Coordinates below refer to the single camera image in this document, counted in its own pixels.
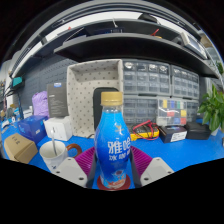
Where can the dark grey shelf unit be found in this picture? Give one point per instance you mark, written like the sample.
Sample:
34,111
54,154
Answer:
133,48

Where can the flat round red coaster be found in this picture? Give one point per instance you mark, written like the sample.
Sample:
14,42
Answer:
127,182

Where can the white carton box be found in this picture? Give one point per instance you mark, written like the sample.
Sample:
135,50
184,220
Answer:
58,128

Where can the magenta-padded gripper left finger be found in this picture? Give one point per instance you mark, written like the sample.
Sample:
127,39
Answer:
70,171

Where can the low grey drawer cabinet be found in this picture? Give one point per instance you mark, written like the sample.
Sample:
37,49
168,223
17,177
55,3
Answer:
140,108

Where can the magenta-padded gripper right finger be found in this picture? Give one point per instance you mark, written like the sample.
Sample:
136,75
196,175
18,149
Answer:
156,170

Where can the purple plastic bag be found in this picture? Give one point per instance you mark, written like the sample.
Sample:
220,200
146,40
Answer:
40,104

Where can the clear organizer box, colourful parts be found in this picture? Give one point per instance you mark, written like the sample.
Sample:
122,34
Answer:
171,111

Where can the wide grey drawer cabinet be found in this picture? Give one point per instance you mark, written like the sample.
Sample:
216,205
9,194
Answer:
146,78

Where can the brown cardboard box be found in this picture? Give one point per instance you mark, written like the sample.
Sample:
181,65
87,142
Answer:
20,148

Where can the flat black box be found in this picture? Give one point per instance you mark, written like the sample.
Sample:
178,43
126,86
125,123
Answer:
198,130

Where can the dark grey carton box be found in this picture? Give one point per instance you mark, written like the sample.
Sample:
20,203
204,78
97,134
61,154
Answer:
57,100

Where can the teal tool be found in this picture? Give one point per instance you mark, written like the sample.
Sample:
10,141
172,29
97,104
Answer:
17,81

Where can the narrow grey drawer cabinet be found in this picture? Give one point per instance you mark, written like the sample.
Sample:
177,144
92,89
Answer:
192,110

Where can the black zip case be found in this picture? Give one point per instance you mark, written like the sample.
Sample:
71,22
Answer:
96,110

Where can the black box, white label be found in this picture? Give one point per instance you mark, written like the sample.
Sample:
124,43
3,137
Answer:
173,135

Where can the white metal shelf rack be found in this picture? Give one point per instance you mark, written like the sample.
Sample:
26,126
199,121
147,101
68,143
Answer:
211,53

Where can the green potted plant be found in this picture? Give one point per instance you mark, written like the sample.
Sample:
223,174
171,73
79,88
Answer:
213,110

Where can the small white bottle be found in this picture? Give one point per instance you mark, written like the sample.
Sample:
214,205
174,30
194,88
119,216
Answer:
28,112

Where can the blue drink bottle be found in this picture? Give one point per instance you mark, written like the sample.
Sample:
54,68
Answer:
112,143

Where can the blue carton box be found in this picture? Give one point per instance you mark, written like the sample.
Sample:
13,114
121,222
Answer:
31,128

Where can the white perforated storage tray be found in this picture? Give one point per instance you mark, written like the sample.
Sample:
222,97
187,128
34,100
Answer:
86,76

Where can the metal spoon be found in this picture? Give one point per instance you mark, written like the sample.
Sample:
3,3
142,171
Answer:
53,141

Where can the yellow multimeter with leads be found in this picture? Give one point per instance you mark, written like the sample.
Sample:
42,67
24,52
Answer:
146,134

